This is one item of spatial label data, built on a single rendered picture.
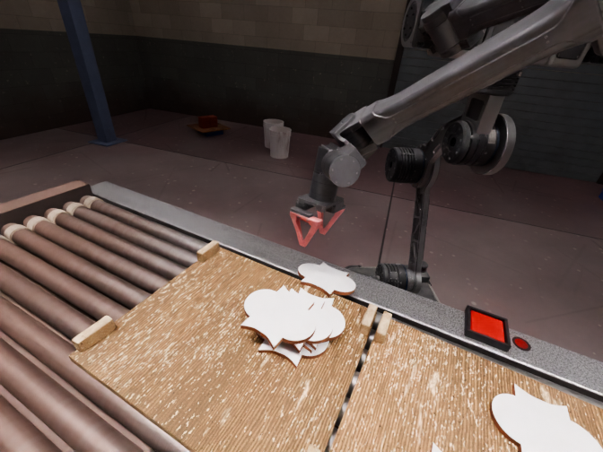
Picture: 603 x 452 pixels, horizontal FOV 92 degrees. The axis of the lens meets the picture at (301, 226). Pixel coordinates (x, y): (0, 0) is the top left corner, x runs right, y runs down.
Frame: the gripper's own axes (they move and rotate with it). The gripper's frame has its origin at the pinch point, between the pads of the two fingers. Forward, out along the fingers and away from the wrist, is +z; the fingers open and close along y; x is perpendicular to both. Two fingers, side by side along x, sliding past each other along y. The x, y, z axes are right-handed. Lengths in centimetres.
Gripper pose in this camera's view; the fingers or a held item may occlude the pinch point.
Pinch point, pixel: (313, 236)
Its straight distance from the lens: 66.1
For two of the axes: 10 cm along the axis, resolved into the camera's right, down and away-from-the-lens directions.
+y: 5.0, -2.4, 8.3
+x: -8.5, -3.3, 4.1
